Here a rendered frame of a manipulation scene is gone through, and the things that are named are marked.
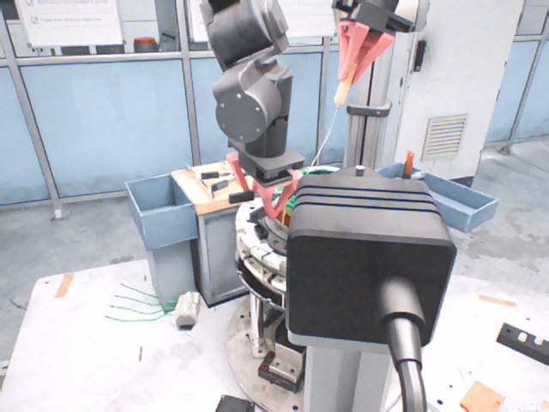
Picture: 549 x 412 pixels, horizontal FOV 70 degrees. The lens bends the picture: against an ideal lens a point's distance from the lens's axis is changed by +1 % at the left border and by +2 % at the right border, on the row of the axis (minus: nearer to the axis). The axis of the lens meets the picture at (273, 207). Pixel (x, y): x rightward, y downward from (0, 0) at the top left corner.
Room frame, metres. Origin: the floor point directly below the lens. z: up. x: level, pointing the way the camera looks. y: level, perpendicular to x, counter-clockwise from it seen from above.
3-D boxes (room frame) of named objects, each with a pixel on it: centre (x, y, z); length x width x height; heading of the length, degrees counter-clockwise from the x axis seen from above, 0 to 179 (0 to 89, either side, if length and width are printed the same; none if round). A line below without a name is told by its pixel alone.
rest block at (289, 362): (0.50, -0.03, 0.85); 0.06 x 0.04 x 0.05; 61
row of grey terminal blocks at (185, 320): (0.68, 0.20, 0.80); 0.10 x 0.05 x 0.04; 1
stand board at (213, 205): (0.82, 0.11, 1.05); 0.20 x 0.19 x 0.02; 118
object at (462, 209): (0.79, -0.35, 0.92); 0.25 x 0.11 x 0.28; 37
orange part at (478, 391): (0.45, -0.37, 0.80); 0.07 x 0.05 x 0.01; 132
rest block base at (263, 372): (0.50, -0.02, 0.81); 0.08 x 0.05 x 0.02; 61
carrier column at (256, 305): (0.57, 0.03, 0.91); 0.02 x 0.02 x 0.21
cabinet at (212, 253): (0.82, 0.11, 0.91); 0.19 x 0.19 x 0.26; 28
